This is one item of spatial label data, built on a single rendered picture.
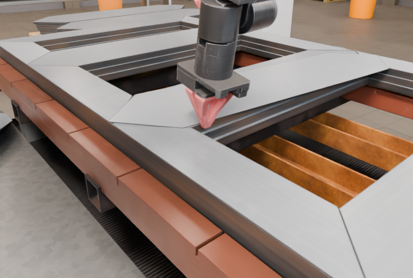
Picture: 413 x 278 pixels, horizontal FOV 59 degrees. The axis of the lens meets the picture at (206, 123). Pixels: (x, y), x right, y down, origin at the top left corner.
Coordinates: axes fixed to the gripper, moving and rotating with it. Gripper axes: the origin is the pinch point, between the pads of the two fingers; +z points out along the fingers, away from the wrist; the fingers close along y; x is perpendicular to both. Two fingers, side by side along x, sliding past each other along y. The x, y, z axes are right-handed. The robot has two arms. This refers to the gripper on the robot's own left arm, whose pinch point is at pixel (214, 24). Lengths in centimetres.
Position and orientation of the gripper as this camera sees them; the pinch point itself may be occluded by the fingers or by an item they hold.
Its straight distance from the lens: 92.2
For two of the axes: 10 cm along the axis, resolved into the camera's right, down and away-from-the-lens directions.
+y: -6.2, -1.0, 7.8
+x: -7.7, 2.9, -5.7
